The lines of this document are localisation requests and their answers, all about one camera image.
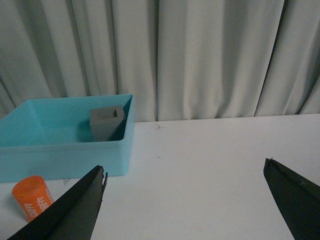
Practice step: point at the gray block square hole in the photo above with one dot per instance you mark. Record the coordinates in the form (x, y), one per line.
(107, 123)

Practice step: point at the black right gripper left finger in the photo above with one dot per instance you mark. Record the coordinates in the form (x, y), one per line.
(73, 216)

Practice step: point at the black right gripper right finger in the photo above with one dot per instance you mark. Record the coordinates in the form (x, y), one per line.
(297, 198)

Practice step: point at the orange cylinder part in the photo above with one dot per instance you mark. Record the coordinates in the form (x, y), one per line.
(33, 196)

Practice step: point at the gray-green curtain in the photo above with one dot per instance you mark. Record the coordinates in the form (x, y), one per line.
(181, 59)

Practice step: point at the light blue plastic box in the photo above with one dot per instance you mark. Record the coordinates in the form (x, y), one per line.
(52, 138)

